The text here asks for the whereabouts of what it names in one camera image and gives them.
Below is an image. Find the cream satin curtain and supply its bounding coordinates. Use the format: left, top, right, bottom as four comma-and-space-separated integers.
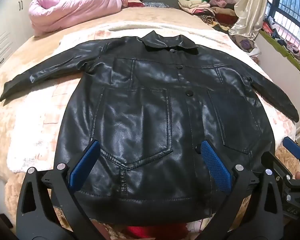
229, 0, 272, 40

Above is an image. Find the pile of folded clothes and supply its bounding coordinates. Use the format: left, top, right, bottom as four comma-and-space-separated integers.
177, 0, 243, 32

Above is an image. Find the white orange checked blanket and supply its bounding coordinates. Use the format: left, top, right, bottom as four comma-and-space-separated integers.
5, 21, 297, 180

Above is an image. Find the barred window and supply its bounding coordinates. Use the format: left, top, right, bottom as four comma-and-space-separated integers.
266, 0, 300, 58

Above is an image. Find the pink quilt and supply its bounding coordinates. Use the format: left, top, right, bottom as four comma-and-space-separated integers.
28, 0, 123, 37

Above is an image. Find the green windowsill cloth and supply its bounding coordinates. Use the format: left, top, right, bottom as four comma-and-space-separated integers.
259, 29, 300, 85

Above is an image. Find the purple flower patterned cloth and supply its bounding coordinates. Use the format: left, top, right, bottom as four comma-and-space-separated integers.
230, 34, 262, 57

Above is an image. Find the blue patterned cloth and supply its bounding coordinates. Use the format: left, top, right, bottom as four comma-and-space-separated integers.
144, 1, 170, 8

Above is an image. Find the black leather jacket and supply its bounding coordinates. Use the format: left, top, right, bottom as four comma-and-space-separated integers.
0, 30, 300, 224

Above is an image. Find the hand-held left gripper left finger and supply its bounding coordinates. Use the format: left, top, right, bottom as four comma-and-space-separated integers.
16, 140, 108, 240

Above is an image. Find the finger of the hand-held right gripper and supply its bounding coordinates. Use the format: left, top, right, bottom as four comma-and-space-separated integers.
282, 137, 300, 165
261, 151, 298, 181

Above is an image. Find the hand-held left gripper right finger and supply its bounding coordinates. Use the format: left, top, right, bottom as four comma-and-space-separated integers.
190, 140, 286, 240

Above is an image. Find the red patterned pillow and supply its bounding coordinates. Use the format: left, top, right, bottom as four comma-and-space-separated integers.
126, 0, 147, 8

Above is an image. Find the red cloth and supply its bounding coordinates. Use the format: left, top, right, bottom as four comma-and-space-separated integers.
125, 226, 198, 240

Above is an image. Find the white wardrobe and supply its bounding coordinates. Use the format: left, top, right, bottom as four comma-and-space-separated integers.
0, 0, 32, 80

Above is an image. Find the clothes heap on windowsill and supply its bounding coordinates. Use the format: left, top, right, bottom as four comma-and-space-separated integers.
261, 17, 300, 83

